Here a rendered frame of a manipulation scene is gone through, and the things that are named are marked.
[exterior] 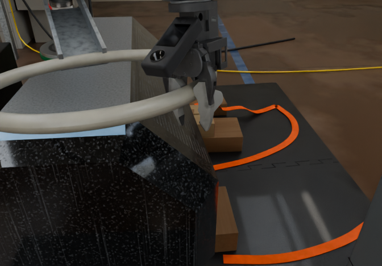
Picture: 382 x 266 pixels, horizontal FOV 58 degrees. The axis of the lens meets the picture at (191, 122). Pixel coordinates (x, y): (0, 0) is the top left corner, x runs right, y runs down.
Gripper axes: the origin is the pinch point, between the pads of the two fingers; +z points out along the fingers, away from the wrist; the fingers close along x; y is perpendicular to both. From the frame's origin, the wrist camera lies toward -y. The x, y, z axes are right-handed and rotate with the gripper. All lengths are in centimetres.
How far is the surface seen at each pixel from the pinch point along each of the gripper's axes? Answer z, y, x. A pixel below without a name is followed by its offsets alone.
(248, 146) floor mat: 80, 137, 59
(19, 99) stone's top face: 5, 1, 62
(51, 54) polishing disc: -2, 24, 78
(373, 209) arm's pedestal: 36, 43, -26
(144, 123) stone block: 12.4, 17.4, 29.6
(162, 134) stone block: 17.3, 22.2, 27.5
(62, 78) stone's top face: 4, 17, 64
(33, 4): -10, 170, 332
